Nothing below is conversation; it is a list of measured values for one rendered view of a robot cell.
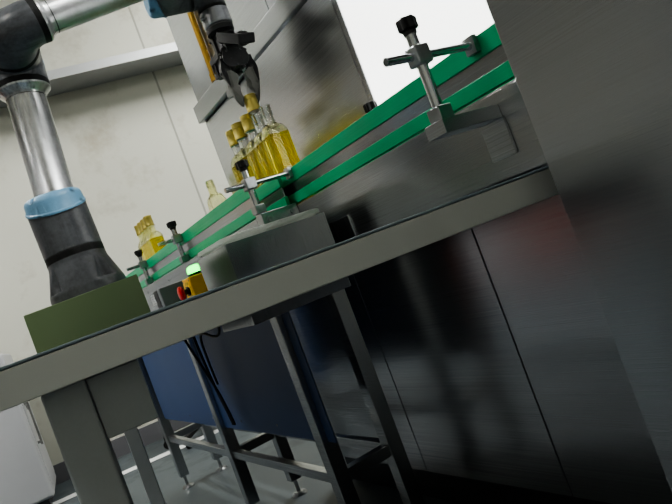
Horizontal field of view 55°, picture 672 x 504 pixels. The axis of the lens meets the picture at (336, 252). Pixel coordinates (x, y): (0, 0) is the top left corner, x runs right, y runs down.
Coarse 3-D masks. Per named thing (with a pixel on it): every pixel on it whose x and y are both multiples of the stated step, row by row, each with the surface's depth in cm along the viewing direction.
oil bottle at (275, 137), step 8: (264, 128) 157; (272, 128) 155; (280, 128) 156; (264, 136) 157; (272, 136) 155; (280, 136) 156; (288, 136) 157; (264, 144) 158; (272, 144) 155; (280, 144) 155; (288, 144) 156; (272, 152) 156; (280, 152) 155; (288, 152) 156; (296, 152) 157; (272, 160) 157; (280, 160) 155; (288, 160) 155; (296, 160) 157; (272, 168) 158; (280, 168) 155; (304, 200) 156
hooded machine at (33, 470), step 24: (0, 360) 350; (24, 408) 355; (0, 432) 345; (24, 432) 349; (0, 456) 343; (24, 456) 348; (48, 456) 392; (0, 480) 342; (24, 480) 346; (48, 480) 351
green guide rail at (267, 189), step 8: (264, 184) 157; (272, 184) 154; (280, 184) 151; (256, 192) 162; (264, 192) 158; (272, 192) 155; (280, 192) 152; (264, 200) 161; (272, 200) 157; (280, 200) 153; (288, 200) 151; (272, 208) 158
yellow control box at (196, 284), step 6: (192, 276) 175; (198, 276) 175; (186, 282) 177; (192, 282) 174; (198, 282) 175; (204, 282) 176; (186, 288) 177; (192, 288) 174; (198, 288) 175; (204, 288) 176; (192, 294) 176
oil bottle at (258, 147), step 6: (258, 138) 160; (258, 144) 161; (258, 150) 162; (264, 150) 160; (258, 156) 163; (264, 156) 160; (264, 162) 161; (264, 168) 162; (270, 168) 160; (264, 174) 163; (270, 174) 161
